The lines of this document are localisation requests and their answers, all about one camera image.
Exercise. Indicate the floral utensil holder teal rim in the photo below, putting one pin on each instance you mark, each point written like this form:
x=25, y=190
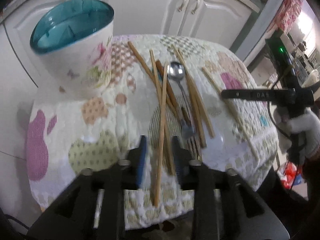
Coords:
x=73, y=41

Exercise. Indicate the white gloved right hand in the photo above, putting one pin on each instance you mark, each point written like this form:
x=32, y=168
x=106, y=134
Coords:
x=308, y=123

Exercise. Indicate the metal spoon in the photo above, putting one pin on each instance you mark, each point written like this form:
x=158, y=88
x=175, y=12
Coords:
x=176, y=73

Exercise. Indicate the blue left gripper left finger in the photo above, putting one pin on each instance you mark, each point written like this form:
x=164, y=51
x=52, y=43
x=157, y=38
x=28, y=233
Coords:
x=142, y=151

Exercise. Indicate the floral quilted table cloth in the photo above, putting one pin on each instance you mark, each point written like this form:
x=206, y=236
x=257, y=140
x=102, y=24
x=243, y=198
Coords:
x=66, y=135

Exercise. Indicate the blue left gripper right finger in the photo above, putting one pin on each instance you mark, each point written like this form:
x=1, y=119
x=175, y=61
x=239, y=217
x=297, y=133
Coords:
x=178, y=158

